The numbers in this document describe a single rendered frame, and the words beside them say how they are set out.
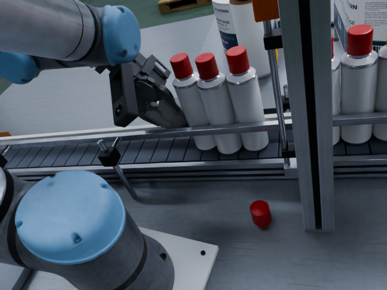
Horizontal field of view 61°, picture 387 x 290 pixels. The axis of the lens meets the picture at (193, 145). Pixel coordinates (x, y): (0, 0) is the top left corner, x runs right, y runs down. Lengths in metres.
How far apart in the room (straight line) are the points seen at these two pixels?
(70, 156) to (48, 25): 0.52
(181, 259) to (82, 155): 0.38
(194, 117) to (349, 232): 0.33
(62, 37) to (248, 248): 0.42
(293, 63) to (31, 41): 0.26
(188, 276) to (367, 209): 0.31
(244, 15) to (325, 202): 0.45
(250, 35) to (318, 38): 0.46
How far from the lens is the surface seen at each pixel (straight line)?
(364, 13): 0.72
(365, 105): 0.59
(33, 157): 0.95
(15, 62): 0.53
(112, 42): 0.45
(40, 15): 0.38
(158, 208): 0.69
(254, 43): 0.81
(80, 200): 0.42
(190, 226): 0.63
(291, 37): 0.35
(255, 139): 0.62
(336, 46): 0.94
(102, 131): 0.81
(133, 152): 0.76
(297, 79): 0.37
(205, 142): 0.66
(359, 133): 0.63
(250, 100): 0.57
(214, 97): 0.57
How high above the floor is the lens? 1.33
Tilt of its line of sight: 39 degrees down
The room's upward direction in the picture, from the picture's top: 21 degrees counter-clockwise
